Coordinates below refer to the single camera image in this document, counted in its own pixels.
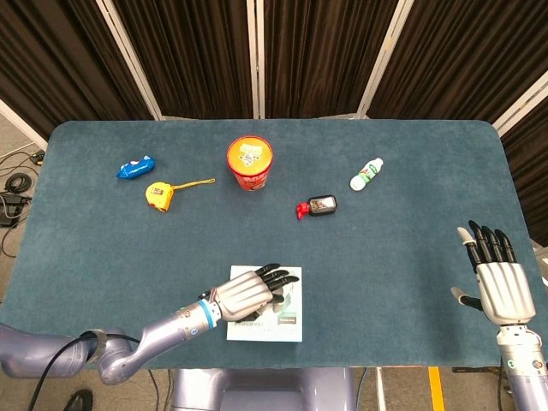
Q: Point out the dark folding screen white frames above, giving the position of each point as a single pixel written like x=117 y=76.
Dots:
x=201 y=55

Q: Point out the left lavender robot arm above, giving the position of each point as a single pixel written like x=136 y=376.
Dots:
x=171 y=327

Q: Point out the black shoe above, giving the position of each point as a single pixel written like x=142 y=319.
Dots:
x=79 y=401

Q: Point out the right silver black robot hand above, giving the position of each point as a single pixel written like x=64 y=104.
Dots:
x=505 y=291

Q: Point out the yellow tape measure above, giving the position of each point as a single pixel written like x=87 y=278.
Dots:
x=159 y=194

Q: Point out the blue table cloth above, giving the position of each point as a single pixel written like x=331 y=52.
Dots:
x=128 y=257

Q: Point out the black bottle with red cap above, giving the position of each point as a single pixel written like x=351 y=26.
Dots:
x=322 y=204

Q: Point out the lavender robot torso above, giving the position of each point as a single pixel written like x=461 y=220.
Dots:
x=265 y=389

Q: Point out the red instant noodle cup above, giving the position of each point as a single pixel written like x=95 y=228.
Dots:
x=249 y=158

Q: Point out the black power adapter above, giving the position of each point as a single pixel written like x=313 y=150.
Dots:
x=10 y=207

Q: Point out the white green drink bottle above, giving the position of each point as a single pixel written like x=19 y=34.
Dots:
x=365 y=174

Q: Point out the blue snack packet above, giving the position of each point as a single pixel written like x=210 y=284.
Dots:
x=136 y=168

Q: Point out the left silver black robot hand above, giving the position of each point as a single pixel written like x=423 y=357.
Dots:
x=244 y=295

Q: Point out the white box with device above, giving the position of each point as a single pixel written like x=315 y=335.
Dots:
x=265 y=333

